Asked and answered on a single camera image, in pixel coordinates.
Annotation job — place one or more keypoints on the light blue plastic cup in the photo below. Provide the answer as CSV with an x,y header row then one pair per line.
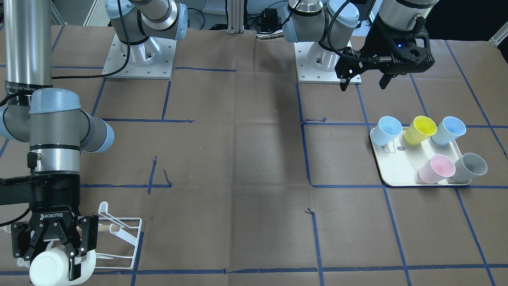
x,y
386,130

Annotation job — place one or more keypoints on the aluminium extrusion post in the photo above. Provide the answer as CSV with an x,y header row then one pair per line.
x,y
235,13

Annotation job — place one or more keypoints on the cream serving tray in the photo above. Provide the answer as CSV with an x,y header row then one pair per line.
x,y
399,162

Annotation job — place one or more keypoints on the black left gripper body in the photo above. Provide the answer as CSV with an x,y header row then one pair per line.
x,y
374,43

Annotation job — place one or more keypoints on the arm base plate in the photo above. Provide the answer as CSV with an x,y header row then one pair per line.
x,y
315,64
152,59

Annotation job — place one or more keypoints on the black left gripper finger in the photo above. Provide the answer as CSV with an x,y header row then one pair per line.
x,y
385,79
345,80

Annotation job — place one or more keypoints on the pink plastic cup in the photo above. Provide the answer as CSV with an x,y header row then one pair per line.
x,y
437,168

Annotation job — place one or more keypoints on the black electronics box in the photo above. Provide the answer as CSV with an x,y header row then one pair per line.
x,y
270,25

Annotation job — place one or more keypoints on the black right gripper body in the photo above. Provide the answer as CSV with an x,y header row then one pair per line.
x,y
54,202

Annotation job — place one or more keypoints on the white wire cup rack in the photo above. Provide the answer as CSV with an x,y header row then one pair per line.
x,y
117,242

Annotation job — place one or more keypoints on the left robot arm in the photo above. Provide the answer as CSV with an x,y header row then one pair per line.
x,y
332,24

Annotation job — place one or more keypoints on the yellow plastic cup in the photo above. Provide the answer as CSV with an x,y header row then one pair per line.
x,y
421,128

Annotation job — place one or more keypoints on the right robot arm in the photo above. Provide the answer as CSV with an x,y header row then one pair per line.
x,y
49,119

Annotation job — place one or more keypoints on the grey plastic cup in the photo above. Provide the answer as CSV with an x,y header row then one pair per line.
x,y
469,166

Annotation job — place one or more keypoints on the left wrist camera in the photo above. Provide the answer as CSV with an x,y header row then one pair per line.
x,y
411,53

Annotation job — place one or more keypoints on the white plastic cup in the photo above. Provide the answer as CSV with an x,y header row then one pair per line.
x,y
51,268

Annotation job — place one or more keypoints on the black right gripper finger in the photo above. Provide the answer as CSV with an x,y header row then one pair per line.
x,y
78,238
25,241

